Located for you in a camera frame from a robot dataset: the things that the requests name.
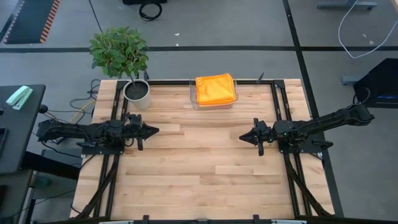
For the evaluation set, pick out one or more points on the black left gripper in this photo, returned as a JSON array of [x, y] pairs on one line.
[[135, 130]]

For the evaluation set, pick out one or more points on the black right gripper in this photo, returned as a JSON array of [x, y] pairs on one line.
[[264, 137]]

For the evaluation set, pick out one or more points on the orange microfiber towel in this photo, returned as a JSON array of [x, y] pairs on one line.
[[214, 88], [217, 105]]

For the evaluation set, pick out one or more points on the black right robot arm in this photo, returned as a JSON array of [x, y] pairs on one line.
[[326, 121]]

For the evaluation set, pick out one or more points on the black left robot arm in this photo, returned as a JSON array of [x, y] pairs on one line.
[[77, 130]]

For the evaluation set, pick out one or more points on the clear plastic bin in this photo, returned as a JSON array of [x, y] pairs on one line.
[[192, 96]]

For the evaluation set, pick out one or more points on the green leafy plant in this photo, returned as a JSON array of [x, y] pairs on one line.
[[119, 51]]

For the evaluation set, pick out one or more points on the grey desk base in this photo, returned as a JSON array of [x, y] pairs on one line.
[[62, 161]]

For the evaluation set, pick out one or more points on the black round knob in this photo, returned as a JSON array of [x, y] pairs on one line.
[[43, 109]]

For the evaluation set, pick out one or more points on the grey desk foot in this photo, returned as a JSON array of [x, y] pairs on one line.
[[342, 4], [349, 80]]

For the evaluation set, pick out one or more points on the black desk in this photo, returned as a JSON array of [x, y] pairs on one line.
[[21, 102]]

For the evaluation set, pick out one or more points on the mint green stapler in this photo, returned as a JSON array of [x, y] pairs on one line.
[[19, 97]]

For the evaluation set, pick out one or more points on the black cabinet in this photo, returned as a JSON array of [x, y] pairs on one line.
[[382, 81]]

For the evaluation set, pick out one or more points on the black orange-edged floor mat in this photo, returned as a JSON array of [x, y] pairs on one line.
[[28, 21]]

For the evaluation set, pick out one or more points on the black metal table frame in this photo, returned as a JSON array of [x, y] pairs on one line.
[[168, 82]]

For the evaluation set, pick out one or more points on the black slanted frame strut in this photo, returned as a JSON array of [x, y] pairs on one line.
[[146, 76], [260, 79]]

